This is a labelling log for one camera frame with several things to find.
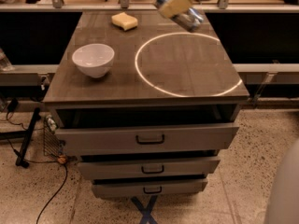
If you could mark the red bull can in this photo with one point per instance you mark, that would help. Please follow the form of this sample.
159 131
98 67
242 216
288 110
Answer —
189 20

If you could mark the white bowl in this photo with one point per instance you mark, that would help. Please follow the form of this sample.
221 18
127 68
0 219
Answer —
94 60

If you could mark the yellow sponge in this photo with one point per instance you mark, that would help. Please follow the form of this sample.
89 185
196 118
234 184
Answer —
124 21

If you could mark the grey drawer cabinet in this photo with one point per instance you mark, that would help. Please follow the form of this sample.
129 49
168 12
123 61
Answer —
161 76

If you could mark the top grey drawer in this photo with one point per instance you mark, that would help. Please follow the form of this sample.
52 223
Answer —
139 140

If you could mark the grey drawer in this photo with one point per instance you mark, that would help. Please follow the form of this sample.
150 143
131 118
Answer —
174 186
139 140
148 168

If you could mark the middle grey drawer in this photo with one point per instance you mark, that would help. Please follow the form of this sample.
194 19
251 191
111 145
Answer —
148 168

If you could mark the bottom grey drawer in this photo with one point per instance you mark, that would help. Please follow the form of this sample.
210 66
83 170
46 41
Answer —
174 186

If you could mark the black stand leg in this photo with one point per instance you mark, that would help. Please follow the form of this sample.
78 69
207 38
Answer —
20 161

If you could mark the wire mesh basket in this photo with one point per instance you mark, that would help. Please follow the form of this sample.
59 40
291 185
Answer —
51 144

